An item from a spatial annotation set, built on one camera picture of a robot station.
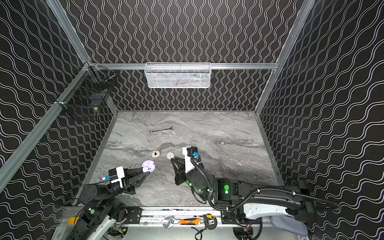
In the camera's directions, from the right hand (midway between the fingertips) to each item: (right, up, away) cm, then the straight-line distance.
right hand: (172, 160), depth 61 cm
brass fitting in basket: (-46, +23, +22) cm, 56 cm away
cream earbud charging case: (-15, -4, +34) cm, 37 cm away
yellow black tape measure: (+17, -31, +10) cm, 37 cm away
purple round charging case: (-9, -2, -2) cm, 10 cm away
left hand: (-9, -4, -3) cm, 10 cm away
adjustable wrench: (-3, -32, +12) cm, 35 cm away
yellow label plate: (-51, -32, +13) cm, 62 cm away
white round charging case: (-6, -4, +34) cm, 35 cm away
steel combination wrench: (-7, +13, +49) cm, 51 cm away
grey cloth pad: (+54, -32, +10) cm, 64 cm away
